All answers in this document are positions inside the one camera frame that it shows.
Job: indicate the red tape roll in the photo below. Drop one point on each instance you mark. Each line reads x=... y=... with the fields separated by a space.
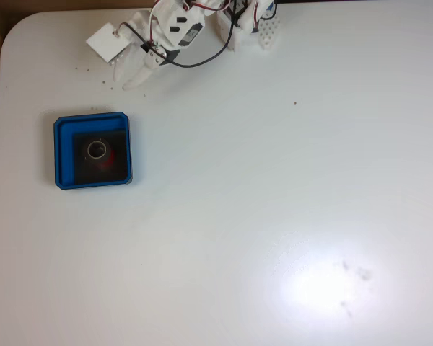
x=110 y=159

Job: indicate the blue square box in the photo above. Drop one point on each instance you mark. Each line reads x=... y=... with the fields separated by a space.
x=63 y=155

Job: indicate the black foam pad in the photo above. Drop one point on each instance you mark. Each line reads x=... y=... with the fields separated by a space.
x=119 y=173

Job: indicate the white square camera box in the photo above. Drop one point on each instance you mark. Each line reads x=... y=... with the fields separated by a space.
x=106 y=41

